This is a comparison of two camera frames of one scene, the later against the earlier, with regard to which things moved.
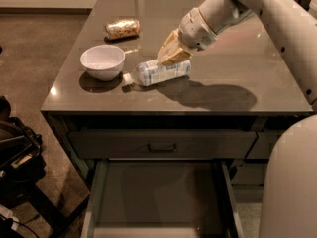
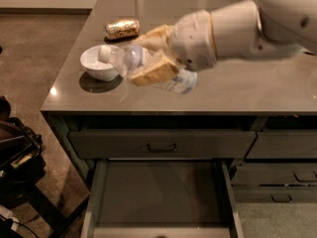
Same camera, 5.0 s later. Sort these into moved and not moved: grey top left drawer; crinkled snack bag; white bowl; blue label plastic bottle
Moved: blue label plastic bottle
Not moved: grey top left drawer; crinkled snack bag; white bowl
